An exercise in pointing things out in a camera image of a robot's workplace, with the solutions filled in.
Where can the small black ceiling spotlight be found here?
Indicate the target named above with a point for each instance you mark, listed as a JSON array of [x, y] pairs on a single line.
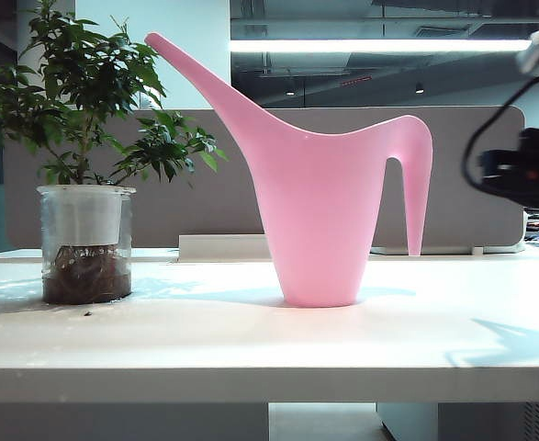
[[419, 87]]

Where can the white inner plant pot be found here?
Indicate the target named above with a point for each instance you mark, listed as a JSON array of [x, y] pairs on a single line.
[[85, 216]]

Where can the grey cabinet under table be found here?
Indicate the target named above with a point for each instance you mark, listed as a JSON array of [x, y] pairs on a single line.
[[480, 422]]

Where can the long ceiling light strip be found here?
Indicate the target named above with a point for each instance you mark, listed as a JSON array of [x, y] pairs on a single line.
[[379, 46]]

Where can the pink plastic watering can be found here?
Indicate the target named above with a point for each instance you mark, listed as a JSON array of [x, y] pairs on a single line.
[[324, 206]]

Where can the grey table support panel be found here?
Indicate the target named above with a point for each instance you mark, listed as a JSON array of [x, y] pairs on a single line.
[[113, 422]]

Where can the red ceiling sign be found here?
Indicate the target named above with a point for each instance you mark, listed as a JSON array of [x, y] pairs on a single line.
[[355, 82]]

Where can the green leafy potted plant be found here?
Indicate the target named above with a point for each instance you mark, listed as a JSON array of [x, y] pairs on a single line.
[[85, 82]]

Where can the clear glass plant pot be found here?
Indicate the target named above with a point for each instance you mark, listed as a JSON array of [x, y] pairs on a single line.
[[85, 281]]

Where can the grey desk partition panel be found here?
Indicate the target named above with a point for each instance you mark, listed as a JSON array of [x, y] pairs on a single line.
[[195, 202]]

